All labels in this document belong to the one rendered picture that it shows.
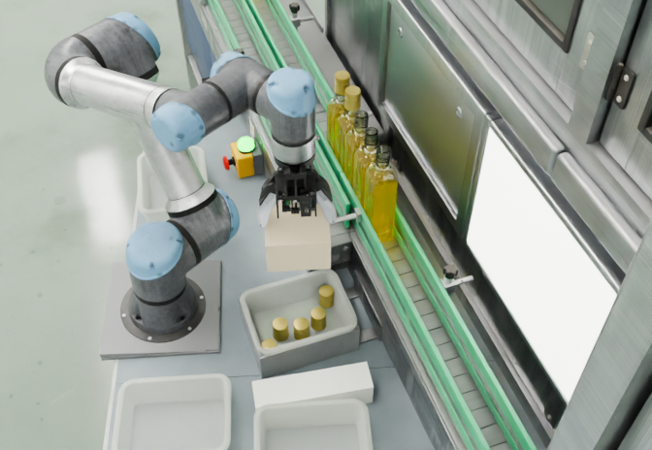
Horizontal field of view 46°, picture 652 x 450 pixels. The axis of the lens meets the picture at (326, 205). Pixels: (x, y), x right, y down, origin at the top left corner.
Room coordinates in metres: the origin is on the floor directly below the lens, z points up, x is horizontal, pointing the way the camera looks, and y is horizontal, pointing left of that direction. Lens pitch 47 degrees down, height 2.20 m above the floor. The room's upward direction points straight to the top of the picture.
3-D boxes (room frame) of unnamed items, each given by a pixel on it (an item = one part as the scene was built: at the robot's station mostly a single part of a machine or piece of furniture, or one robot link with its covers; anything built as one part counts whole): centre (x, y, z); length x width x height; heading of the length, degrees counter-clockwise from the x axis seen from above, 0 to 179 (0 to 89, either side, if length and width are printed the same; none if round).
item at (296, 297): (0.98, 0.06, 0.80); 0.22 x 0.17 x 0.09; 109
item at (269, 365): (0.99, 0.03, 0.79); 0.27 x 0.17 x 0.08; 109
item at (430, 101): (1.08, -0.29, 1.15); 0.90 x 0.03 x 0.34; 19
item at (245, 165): (1.51, 0.21, 0.79); 0.07 x 0.07 x 0.07; 19
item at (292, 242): (1.00, 0.06, 1.09); 0.16 x 0.12 x 0.07; 4
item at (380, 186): (1.16, -0.12, 0.99); 0.06 x 0.06 x 0.21; 19
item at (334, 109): (1.38, -0.04, 0.99); 0.06 x 0.06 x 0.21; 20
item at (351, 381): (0.82, 0.03, 0.78); 0.24 x 0.06 x 0.06; 101
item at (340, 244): (1.13, -0.01, 0.85); 0.09 x 0.04 x 0.07; 109
